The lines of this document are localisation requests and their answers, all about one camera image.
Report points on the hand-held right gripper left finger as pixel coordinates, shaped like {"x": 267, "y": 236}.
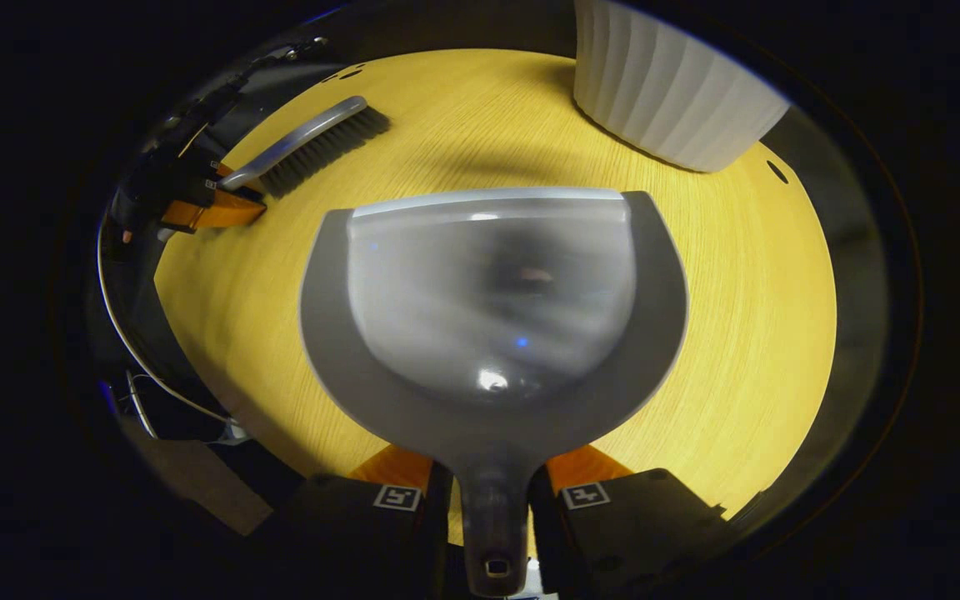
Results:
{"x": 347, "y": 521}

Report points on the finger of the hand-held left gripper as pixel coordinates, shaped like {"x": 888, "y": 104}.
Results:
{"x": 222, "y": 212}
{"x": 212, "y": 171}

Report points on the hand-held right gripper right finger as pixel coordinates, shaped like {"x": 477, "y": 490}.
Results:
{"x": 647, "y": 517}

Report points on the small grey broom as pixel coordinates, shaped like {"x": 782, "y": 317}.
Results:
{"x": 322, "y": 137}

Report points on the grey dustpan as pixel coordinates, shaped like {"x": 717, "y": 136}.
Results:
{"x": 488, "y": 292}

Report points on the white ribbed garbage bin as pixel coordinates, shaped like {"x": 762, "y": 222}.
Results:
{"x": 672, "y": 92}

